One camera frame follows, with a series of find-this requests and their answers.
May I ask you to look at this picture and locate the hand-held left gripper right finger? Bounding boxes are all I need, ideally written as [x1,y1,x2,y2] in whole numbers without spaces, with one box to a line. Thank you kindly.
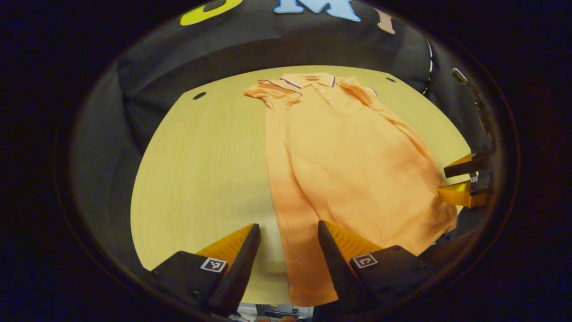
[316,220,437,316]

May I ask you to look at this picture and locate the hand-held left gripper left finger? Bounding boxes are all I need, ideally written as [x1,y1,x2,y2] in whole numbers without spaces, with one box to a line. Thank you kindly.
[149,223,262,317]

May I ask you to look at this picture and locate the black backdrop cloth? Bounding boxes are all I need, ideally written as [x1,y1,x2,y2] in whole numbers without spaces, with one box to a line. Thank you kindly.
[74,0,492,273]

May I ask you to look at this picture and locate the orange polo T-shirt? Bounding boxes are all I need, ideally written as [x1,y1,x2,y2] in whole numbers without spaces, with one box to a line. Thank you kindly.
[244,72,457,307]

